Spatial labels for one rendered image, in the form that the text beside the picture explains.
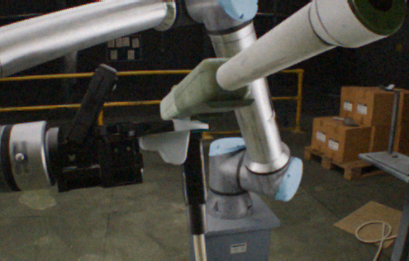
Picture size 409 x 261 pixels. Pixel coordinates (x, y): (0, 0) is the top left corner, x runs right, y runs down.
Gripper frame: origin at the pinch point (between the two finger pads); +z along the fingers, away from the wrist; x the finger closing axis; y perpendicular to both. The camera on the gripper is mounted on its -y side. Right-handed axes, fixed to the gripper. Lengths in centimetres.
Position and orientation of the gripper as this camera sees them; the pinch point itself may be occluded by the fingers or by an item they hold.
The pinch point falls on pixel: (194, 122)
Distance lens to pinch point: 45.8
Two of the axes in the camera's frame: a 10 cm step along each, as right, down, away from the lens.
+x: 2.8, -0.7, -9.6
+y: 1.2, 9.9, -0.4
